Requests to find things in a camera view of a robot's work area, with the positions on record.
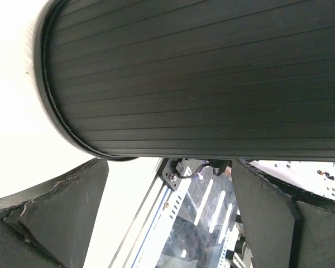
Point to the white slotted cable duct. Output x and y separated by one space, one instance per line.
199 225

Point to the aluminium mounting rail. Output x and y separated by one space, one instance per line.
145 223

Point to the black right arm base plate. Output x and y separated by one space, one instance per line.
173 170

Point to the black round bucket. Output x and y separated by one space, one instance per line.
190 79

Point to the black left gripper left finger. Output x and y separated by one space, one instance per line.
51 224

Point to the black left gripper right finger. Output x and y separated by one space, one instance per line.
285 226

